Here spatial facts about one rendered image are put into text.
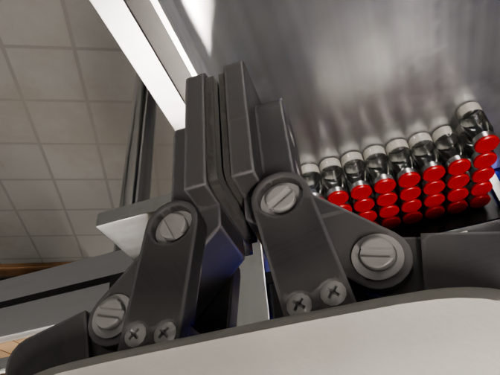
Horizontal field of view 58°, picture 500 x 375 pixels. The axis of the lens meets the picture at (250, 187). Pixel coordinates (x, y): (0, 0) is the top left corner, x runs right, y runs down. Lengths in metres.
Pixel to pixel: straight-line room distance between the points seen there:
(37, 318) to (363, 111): 0.50
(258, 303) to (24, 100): 1.34
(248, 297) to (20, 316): 0.39
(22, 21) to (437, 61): 1.23
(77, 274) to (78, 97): 0.98
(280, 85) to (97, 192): 1.61
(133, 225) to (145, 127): 0.37
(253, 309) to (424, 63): 0.26
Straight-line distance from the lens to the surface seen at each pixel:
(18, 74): 1.59
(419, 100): 0.44
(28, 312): 0.71
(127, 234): 0.56
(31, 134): 1.76
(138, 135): 0.86
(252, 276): 0.43
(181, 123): 0.42
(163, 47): 0.34
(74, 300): 0.67
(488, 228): 0.43
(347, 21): 0.37
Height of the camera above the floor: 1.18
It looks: 39 degrees down
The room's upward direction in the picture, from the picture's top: 174 degrees clockwise
